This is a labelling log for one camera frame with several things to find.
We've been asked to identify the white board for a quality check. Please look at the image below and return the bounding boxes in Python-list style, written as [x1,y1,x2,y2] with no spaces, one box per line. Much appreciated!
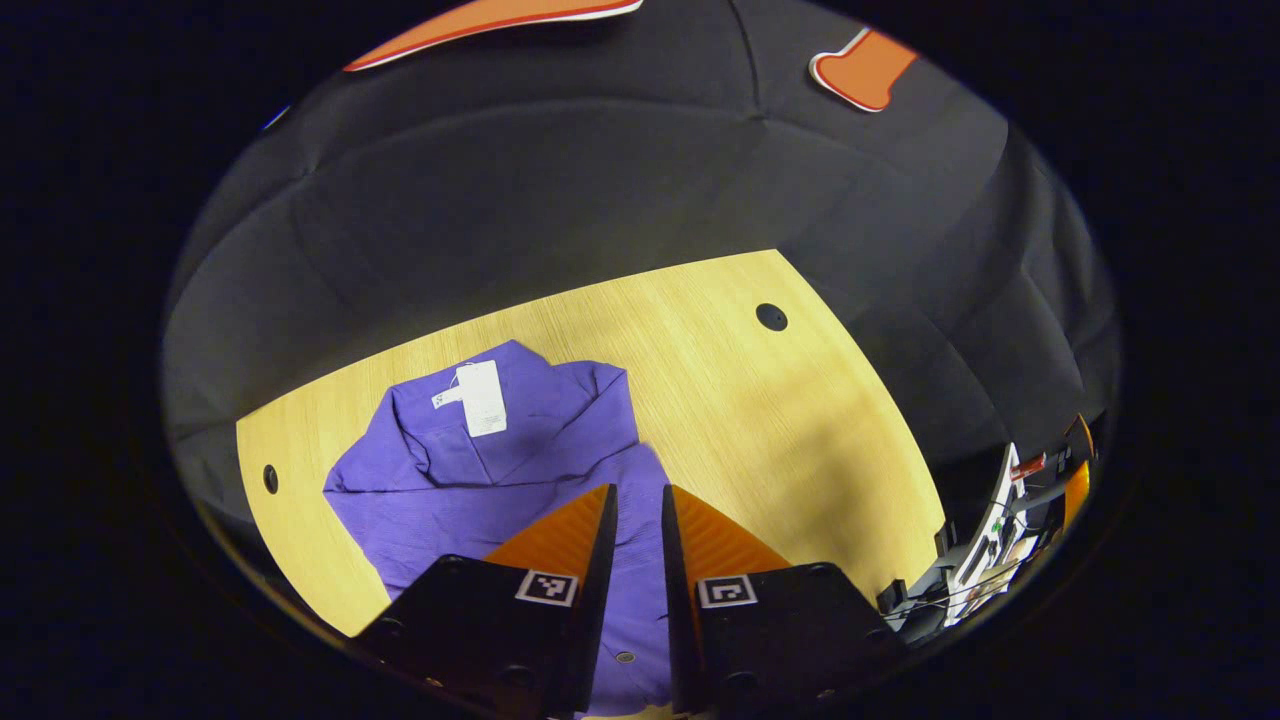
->
[950,443,1041,626]

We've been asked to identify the purple ribbed shirt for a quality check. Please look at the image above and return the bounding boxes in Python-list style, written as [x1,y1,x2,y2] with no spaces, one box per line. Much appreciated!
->
[322,340,701,716]

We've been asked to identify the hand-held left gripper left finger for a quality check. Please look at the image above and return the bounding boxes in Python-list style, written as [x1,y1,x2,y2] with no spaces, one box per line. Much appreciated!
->
[355,483,619,720]

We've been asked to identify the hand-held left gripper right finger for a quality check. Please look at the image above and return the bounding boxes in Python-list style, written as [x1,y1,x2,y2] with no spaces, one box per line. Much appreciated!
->
[660,485,911,716]

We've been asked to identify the black cables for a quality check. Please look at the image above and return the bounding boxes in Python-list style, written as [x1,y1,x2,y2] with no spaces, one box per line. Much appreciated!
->
[878,560,1001,643]

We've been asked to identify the grey pipe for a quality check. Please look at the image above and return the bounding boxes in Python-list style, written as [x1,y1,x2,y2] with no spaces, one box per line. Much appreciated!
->
[1012,478,1076,513]

